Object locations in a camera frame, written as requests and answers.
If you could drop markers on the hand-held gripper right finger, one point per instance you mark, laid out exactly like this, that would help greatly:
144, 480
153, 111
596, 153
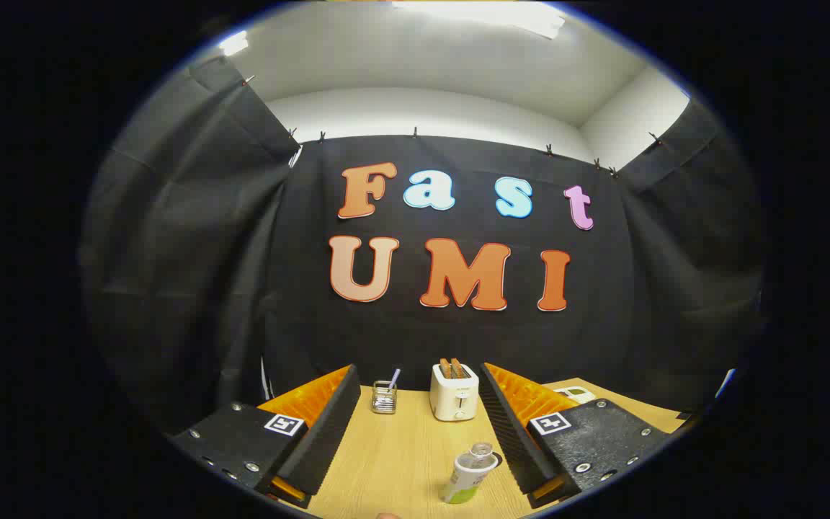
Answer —
512, 440

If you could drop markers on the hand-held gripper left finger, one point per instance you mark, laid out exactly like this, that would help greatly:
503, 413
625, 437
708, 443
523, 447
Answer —
328, 432

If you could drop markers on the white green juice bottle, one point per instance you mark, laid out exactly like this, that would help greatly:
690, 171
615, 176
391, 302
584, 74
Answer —
467, 479

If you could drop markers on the wooden table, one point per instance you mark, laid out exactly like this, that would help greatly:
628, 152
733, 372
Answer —
393, 461

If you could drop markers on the white toaster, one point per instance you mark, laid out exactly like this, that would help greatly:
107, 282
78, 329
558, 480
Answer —
453, 400

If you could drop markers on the white divided sauce dish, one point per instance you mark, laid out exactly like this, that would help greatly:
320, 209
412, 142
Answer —
577, 394

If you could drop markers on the thin straw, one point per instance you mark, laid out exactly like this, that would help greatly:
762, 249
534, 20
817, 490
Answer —
394, 378

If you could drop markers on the toast slice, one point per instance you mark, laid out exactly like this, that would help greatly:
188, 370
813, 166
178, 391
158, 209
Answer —
458, 369
444, 368

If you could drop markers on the ceiling light panel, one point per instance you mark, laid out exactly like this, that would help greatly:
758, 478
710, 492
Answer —
233, 43
487, 13

